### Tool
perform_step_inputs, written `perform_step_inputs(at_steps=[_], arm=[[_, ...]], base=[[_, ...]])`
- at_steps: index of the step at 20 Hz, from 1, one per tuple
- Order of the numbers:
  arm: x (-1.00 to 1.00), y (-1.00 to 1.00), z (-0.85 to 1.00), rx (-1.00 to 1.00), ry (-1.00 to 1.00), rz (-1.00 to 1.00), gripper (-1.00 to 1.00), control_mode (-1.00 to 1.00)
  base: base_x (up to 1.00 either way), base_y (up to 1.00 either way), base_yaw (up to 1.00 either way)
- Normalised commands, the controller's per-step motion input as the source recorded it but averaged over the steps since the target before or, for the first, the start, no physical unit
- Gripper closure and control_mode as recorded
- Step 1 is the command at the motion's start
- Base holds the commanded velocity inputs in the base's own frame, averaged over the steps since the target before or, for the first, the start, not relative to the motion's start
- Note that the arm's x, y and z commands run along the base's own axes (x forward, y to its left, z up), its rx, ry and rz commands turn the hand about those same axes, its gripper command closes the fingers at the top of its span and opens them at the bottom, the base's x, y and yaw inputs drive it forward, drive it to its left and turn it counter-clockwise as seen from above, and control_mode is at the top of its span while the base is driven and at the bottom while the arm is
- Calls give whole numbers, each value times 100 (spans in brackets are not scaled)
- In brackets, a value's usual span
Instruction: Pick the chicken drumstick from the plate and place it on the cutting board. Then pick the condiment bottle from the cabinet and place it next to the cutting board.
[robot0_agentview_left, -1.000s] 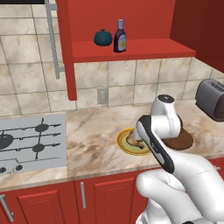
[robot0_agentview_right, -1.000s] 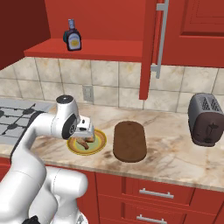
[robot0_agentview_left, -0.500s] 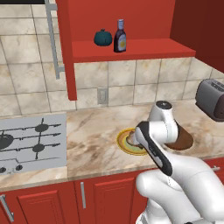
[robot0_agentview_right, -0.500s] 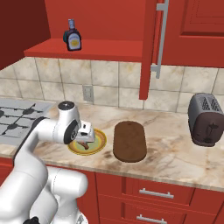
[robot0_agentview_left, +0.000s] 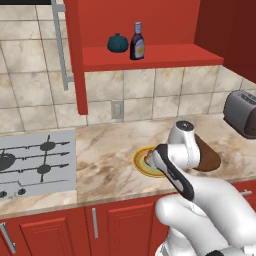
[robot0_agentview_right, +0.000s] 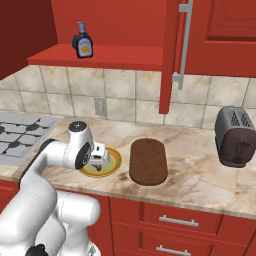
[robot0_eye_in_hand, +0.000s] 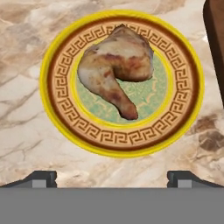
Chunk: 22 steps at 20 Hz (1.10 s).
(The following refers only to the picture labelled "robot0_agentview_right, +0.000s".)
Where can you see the grey wall outlet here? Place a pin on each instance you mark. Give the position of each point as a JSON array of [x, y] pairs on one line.
[[100, 106]]

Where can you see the silver and brown toaster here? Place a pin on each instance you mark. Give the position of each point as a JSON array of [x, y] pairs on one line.
[[233, 140]]

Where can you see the red base cabinet door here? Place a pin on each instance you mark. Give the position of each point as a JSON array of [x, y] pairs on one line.
[[103, 226]]

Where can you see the brown oval cutting board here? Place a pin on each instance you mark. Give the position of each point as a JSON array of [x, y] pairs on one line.
[[148, 161]]

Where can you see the red open cabinet with shelf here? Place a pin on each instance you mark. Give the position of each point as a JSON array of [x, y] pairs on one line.
[[123, 33]]

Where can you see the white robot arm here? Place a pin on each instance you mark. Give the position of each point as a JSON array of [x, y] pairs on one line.
[[40, 200]]

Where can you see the red drawer front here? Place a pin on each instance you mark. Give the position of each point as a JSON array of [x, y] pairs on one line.
[[210, 218], [206, 243]]

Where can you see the red closed cabinet door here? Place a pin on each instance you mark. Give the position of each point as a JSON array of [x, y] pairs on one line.
[[226, 50]]

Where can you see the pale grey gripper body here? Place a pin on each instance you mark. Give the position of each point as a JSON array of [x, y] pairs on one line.
[[106, 157]]

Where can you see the yellow plate with green rim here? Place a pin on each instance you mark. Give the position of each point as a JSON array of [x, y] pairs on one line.
[[113, 163]]

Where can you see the grey hob with black grates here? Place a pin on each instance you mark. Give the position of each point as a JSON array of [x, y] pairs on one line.
[[20, 133]]

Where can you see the dark condiment bottle, yellow label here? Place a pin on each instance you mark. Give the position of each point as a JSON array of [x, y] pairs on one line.
[[84, 45]]

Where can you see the dark red open cabinet door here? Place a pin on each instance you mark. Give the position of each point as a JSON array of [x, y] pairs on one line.
[[20, 30]]

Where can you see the brown chicken drumstick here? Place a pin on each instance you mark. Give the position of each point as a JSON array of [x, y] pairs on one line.
[[97, 167]]

